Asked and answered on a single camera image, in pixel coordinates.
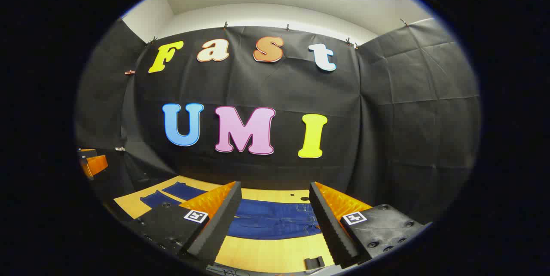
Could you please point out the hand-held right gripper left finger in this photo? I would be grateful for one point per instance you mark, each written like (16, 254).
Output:
(215, 228)

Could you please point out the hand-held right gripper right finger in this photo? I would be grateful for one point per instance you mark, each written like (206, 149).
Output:
(331, 224)

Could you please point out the small black bracket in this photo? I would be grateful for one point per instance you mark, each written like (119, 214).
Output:
(313, 262)

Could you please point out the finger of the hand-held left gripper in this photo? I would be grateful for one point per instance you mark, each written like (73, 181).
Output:
(98, 165)
(88, 153)

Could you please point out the black backdrop cloth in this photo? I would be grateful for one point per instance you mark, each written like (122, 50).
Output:
(386, 117)

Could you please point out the blue denim jeans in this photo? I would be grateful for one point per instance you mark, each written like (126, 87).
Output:
(275, 224)

